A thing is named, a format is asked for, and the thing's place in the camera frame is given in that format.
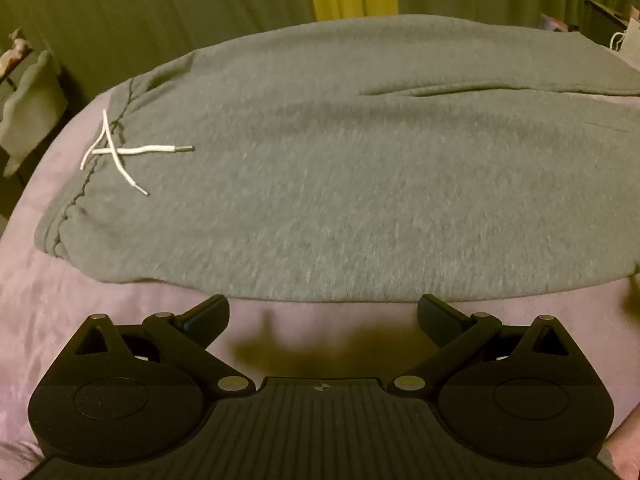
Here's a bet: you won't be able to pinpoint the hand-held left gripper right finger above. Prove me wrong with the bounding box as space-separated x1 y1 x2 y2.
387 294 577 402

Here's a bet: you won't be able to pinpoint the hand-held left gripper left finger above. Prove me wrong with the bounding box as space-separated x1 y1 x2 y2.
74 294 257 398

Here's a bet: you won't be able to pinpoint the grey sweat pants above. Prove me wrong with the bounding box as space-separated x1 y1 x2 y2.
34 12 640 303

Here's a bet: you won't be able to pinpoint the pink blanket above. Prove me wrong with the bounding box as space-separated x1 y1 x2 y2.
0 27 640 461

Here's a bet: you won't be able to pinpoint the grey cloth on chair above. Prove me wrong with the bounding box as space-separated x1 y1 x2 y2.
0 49 68 177

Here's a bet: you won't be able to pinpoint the small pink item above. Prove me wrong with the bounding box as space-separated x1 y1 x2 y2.
539 12 581 33

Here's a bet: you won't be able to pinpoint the dark cabinet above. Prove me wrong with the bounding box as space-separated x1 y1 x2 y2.
582 0 632 47

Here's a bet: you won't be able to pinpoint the white paper bag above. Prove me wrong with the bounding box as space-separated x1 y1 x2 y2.
609 6 640 68

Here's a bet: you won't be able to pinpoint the white drawstring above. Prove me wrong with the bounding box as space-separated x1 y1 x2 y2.
80 109 195 197

